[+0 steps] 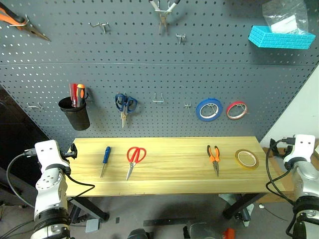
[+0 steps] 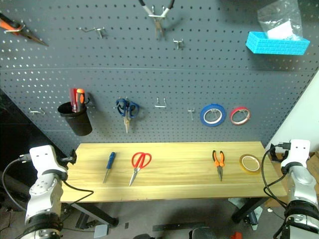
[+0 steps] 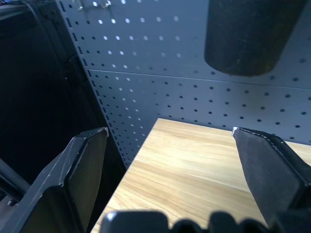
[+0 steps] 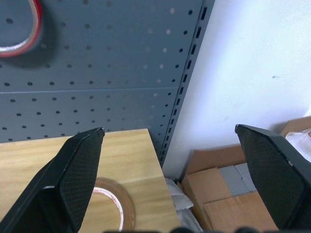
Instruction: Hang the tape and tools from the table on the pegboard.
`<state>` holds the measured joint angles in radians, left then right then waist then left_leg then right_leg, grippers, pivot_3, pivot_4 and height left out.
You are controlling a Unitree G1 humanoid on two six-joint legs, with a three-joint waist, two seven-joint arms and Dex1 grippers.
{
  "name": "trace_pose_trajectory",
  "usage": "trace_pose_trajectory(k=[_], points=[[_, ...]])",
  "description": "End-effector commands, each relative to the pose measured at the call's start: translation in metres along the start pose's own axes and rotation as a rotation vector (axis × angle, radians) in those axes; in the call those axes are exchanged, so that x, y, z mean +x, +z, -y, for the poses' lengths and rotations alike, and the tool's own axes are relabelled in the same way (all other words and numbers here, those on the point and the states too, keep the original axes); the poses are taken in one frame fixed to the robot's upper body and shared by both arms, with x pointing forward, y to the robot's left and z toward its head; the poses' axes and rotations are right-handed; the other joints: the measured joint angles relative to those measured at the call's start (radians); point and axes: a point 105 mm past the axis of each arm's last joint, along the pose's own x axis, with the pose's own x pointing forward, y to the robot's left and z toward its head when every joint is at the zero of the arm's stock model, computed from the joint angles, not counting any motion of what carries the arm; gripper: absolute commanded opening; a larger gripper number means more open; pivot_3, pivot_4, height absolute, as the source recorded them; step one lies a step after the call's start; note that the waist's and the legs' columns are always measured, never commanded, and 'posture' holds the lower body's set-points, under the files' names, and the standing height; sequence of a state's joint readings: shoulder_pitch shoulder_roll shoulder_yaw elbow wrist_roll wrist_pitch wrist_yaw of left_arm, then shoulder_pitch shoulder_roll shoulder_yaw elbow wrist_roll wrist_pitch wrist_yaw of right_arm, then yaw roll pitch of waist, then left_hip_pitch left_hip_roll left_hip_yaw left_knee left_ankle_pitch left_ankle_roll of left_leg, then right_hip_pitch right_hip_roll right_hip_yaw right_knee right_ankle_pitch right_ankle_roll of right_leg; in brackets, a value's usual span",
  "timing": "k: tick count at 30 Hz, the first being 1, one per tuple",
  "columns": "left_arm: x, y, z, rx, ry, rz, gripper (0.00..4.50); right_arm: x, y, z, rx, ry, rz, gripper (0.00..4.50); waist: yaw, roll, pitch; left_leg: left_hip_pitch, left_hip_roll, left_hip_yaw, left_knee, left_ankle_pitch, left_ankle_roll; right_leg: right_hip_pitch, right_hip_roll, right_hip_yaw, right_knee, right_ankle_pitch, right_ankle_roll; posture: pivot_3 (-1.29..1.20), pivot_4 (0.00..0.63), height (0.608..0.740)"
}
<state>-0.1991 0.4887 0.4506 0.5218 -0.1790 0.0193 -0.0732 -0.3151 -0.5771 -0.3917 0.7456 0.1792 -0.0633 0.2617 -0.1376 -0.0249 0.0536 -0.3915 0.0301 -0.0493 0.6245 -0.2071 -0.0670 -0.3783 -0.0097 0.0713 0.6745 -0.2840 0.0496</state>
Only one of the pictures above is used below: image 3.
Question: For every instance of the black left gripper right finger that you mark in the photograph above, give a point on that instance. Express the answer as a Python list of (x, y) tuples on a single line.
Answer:
[(269, 174)]

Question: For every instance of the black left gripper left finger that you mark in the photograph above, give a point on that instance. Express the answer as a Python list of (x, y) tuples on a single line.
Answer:
[(65, 179)]

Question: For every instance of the grey pegboard panel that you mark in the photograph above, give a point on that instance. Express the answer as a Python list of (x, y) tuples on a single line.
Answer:
[(170, 60)]

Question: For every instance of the silver pegboard hook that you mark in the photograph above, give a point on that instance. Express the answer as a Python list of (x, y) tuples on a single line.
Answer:
[(105, 3), (79, 5)]

